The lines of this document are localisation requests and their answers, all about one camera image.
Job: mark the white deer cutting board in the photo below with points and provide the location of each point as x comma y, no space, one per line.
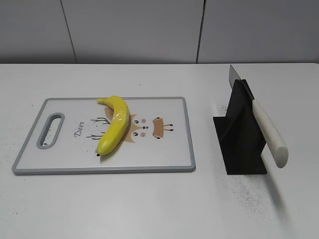
65,135

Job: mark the yellow plastic banana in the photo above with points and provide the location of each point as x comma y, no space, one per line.
118,125

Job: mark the white handled kitchen knife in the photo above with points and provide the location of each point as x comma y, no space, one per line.
269,131

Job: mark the black knife stand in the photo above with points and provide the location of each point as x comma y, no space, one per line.
240,138

